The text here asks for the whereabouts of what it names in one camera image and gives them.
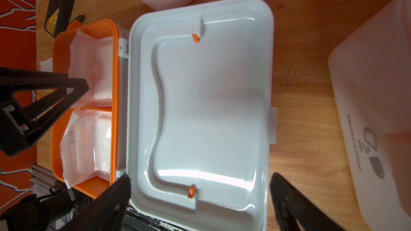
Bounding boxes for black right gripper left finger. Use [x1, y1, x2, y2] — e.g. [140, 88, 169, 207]
[61, 174, 131, 231]

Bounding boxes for grey first aid box orange handle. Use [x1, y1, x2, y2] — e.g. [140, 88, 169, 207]
[51, 0, 276, 231]

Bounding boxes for white gauze packet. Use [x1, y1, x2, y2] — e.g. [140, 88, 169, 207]
[40, 58, 53, 72]
[68, 31, 113, 108]
[60, 110, 112, 188]

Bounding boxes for aluminium left side rail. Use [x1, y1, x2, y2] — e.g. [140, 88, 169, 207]
[32, 164, 66, 197]

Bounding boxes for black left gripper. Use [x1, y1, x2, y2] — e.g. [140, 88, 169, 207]
[1, 88, 83, 231]

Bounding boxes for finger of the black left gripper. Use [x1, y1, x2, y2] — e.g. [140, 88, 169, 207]
[1, 67, 89, 100]

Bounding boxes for orange black pliers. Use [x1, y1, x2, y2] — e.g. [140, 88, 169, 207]
[66, 14, 86, 31]

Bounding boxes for black tool case yellow label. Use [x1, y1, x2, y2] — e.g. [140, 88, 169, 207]
[44, 0, 75, 38]

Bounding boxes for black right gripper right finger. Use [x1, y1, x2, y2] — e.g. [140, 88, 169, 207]
[270, 173, 343, 231]

